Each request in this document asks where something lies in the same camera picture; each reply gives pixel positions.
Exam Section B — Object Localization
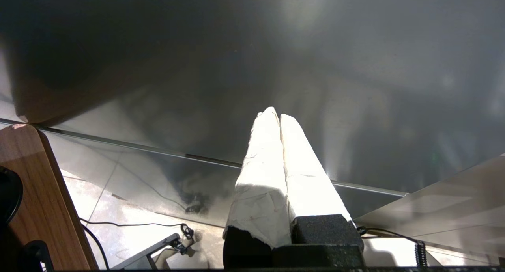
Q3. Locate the black rounded object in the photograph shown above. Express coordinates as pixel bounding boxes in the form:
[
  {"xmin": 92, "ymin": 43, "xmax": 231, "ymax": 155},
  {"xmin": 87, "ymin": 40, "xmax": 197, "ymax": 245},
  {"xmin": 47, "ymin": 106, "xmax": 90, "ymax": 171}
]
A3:
[{"xmin": 0, "ymin": 166, "xmax": 24, "ymax": 225}]

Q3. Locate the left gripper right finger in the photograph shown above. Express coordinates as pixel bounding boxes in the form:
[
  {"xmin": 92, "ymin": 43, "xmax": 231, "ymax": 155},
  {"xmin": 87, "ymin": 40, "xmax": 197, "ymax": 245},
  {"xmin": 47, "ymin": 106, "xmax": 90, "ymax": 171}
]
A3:
[{"xmin": 279, "ymin": 114, "xmax": 364, "ymax": 257}]

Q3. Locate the stainless steel appliance door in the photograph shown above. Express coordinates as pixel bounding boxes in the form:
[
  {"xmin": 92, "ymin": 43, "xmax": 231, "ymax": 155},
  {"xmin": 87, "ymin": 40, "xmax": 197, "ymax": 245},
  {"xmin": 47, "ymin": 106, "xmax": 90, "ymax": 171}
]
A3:
[{"xmin": 0, "ymin": 0, "xmax": 505, "ymax": 233}]

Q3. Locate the black coiled cable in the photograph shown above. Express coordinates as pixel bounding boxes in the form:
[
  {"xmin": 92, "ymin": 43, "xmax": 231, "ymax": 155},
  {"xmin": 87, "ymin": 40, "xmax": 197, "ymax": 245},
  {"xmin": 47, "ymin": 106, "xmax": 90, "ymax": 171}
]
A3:
[{"xmin": 356, "ymin": 226, "xmax": 428, "ymax": 268}]

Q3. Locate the brown wooden furniture panel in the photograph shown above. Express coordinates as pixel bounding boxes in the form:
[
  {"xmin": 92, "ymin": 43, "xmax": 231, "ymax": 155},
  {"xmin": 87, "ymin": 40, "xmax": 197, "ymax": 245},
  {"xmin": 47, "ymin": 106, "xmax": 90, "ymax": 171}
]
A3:
[{"xmin": 0, "ymin": 123, "xmax": 99, "ymax": 272}]

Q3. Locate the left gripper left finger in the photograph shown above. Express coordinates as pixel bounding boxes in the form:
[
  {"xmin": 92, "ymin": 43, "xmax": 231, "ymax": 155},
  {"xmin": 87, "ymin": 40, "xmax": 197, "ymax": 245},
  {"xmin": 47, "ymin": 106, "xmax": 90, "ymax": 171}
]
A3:
[{"xmin": 223, "ymin": 106, "xmax": 292, "ymax": 269}]

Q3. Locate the black floor cable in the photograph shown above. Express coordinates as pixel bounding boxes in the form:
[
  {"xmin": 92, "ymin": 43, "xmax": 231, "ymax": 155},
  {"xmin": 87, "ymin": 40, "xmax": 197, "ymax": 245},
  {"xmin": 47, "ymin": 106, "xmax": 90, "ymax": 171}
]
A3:
[{"xmin": 79, "ymin": 218, "xmax": 196, "ymax": 243}]

